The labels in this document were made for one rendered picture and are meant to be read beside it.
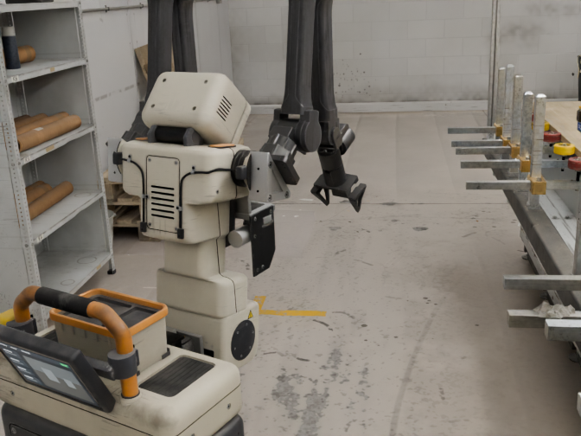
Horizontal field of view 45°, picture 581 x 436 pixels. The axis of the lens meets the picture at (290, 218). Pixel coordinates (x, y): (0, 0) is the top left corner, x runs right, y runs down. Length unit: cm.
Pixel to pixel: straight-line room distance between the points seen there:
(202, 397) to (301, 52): 79
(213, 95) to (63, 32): 255
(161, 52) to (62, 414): 93
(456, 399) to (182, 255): 154
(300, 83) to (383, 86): 764
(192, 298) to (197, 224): 22
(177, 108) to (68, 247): 284
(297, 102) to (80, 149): 266
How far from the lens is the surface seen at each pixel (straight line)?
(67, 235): 439
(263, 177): 156
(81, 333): 157
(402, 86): 929
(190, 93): 166
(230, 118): 166
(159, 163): 165
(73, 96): 415
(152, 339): 155
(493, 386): 306
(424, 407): 289
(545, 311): 165
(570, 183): 290
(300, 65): 166
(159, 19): 193
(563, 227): 300
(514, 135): 337
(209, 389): 148
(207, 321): 177
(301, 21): 167
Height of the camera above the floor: 157
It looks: 18 degrees down
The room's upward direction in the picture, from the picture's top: 3 degrees counter-clockwise
